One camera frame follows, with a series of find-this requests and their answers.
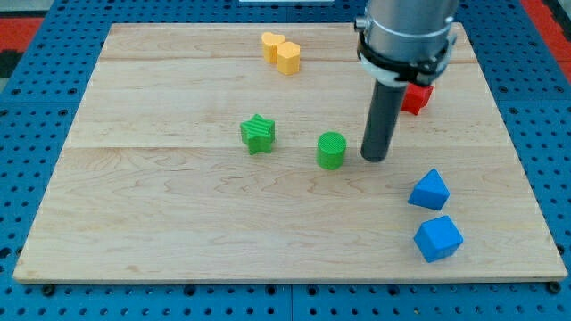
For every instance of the wooden board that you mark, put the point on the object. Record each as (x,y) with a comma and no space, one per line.
(155,186)

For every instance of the yellow hexagon block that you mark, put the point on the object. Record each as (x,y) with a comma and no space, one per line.
(288,58)

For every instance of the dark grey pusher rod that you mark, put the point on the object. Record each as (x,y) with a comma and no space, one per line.
(384,109)

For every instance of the green star block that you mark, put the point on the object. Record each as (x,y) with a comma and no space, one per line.
(258,134)

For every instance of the red star block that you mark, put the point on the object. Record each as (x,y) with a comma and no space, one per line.
(416,98)

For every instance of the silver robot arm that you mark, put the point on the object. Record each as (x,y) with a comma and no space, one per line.
(401,42)

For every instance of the yellow heart block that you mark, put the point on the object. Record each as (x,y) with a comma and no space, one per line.
(270,41)

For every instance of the blue triangle block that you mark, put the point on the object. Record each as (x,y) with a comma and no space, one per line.
(430,191)

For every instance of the green cylinder block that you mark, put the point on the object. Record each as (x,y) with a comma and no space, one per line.
(331,149)

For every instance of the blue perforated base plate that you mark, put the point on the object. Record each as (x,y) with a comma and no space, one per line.
(44,91)

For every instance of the blue cube block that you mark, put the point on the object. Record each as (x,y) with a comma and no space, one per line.
(438,238)

